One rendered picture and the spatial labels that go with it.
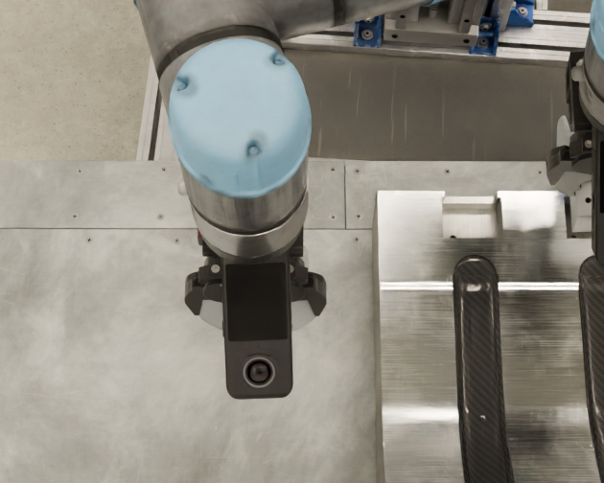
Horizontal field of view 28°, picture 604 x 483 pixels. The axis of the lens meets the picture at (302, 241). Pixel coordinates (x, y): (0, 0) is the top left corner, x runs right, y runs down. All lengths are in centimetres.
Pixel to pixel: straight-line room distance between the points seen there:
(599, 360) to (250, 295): 37
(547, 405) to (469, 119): 91
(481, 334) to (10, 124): 127
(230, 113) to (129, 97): 150
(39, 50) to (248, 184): 157
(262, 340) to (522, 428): 29
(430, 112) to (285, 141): 125
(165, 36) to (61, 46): 151
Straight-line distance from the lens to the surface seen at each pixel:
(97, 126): 211
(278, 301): 80
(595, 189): 88
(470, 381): 103
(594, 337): 106
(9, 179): 120
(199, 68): 65
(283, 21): 72
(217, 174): 65
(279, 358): 81
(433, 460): 99
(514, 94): 191
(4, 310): 116
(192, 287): 86
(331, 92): 188
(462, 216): 110
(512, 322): 104
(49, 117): 214
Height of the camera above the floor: 187
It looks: 69 degrees down
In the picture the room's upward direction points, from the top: straight up
